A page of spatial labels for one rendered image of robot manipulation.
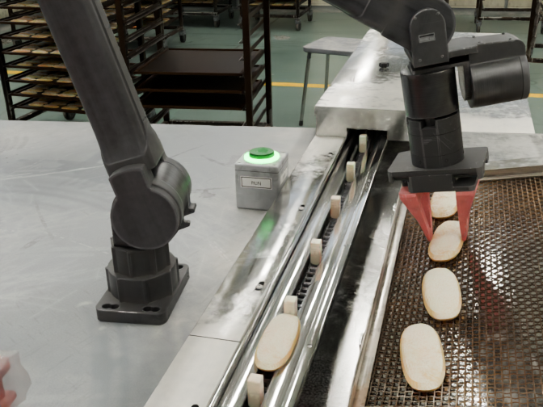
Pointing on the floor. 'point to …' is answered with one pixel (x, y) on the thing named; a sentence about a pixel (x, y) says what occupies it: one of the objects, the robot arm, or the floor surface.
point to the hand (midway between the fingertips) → (446, 232)
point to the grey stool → (338, 46)
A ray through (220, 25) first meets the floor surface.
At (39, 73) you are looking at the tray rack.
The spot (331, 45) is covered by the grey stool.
